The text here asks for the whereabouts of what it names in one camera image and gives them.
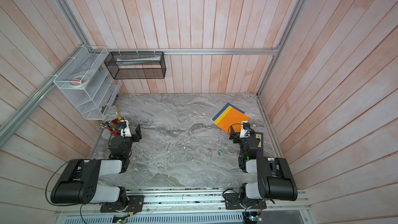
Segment yellow paper document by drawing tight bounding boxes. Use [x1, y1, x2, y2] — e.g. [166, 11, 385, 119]
[214, 106, 232, 125]

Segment tape roll in shelf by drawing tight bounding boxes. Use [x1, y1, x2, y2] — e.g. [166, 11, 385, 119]
[68, 74, 90, 88]

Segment black wire mesh basket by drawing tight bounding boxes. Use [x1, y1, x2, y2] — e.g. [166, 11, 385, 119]
[104, 51, 167, 80]

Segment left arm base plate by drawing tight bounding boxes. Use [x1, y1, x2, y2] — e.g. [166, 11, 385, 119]
[100, 195, 144, 214]

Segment dark navy book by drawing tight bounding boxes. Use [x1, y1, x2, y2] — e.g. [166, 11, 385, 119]
[256, 132, 264, 157]

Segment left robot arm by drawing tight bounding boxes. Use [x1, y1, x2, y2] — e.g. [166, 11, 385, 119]
[46, 121, 142, 210]

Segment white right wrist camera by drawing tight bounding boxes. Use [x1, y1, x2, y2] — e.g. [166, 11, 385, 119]
[239, 121, 251, 139]

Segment orange paper document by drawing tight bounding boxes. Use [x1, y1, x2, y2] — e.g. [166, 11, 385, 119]
[216, 108, 250, 133]

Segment red pen holder cup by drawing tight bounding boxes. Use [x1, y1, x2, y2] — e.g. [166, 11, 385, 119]
[108, 118, 120, 136]

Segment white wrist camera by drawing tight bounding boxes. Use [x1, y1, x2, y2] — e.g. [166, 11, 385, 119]
[239, 121, 251, 139]
[118, 119, 132, 138]

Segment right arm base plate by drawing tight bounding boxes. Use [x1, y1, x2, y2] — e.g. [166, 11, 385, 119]
[222, 191, 267, 210]

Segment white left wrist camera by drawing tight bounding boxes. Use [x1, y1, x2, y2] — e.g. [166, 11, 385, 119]
[118, 119, 132, 138]

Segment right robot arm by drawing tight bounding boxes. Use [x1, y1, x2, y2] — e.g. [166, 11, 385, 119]
[228, 122, 298, 204]

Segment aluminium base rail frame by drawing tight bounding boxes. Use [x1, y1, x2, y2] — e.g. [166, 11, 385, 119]
[54, 188, 317, 224]

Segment white wire mesh shelf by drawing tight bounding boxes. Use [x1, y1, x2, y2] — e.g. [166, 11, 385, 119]
[53, 46, 121, 120]

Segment paper in black basket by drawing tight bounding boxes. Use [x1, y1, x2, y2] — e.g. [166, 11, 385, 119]
[116, 57, 160, 66]

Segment blue paper document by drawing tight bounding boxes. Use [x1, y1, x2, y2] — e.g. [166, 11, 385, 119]
[212, 102, 245, 121]

